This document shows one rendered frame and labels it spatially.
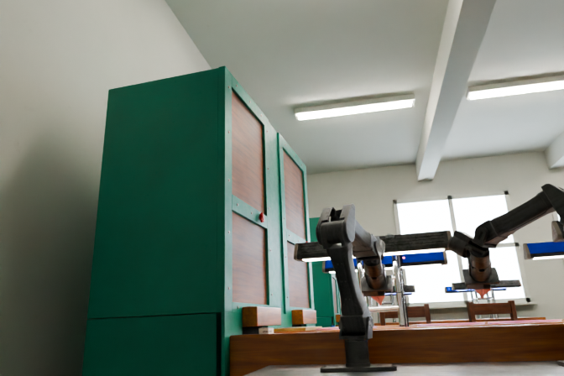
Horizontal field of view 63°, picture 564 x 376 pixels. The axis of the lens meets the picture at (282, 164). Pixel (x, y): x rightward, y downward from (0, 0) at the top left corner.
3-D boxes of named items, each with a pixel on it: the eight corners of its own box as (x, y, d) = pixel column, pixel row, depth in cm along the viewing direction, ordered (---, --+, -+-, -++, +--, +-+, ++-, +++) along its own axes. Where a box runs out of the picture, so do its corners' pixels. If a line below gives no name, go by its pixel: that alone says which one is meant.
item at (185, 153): (225, 311, 156) (226, 65, 187) (86, 318, 170) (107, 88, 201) (315, 315, 279) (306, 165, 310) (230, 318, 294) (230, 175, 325)
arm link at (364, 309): (352, 329, 134) (326, 220, 132) (373, 328, 131) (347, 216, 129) (345, 339, 128) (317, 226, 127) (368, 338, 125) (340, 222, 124)
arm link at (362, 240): (356, 243, 154) (317, 201, 133) (382, 240, 150) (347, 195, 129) (355, 279, 148) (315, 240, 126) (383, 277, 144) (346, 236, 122)
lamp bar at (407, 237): (454, 247, 172) (451, 227, 174) (293, 259, 188) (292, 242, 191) (453, 250, 179) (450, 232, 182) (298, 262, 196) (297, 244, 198)
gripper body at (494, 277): (462, 273, 152) (461, 256, 148) (495, 271, 149) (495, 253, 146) (465, 288, 146) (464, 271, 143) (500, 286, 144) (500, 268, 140)
